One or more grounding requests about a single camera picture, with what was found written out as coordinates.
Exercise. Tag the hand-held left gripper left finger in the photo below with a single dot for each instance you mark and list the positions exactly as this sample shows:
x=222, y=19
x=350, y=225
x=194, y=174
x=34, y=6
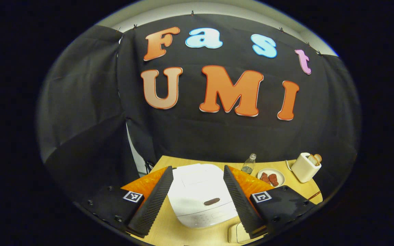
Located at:
x=149, y=205

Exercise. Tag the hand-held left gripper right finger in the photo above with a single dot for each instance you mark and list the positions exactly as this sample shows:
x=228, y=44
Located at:
x=241, y=205

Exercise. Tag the white rice cooker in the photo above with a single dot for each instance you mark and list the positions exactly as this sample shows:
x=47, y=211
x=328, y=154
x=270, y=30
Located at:
x=197, y=191

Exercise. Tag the brown wooden spoon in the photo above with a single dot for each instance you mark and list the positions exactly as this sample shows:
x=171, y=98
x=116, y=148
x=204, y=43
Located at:
x=315, y=195

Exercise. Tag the red meat piece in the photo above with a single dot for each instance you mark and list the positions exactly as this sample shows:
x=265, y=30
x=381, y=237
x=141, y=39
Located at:
x=264, y=177
x=273, y=180

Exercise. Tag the black tripod stand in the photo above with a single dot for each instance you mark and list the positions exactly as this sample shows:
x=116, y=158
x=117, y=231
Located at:
x=149, y=166

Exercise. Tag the clear plastic water bottle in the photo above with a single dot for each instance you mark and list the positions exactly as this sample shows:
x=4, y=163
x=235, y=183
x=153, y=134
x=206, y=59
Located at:
x=248, y=165

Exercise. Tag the small white plate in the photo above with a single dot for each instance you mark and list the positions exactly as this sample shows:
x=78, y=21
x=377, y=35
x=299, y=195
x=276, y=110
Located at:
x=279, y=172

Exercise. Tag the white toaster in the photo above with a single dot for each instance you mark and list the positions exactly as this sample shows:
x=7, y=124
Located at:
x=303, y=169

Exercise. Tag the black backdrop cloth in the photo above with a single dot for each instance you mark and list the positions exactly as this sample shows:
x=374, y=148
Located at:
x=200, y=136

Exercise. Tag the toasted bread slice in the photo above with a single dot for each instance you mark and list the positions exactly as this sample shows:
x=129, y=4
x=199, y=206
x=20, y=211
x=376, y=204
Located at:
x=311, y=159
x=317, y=158

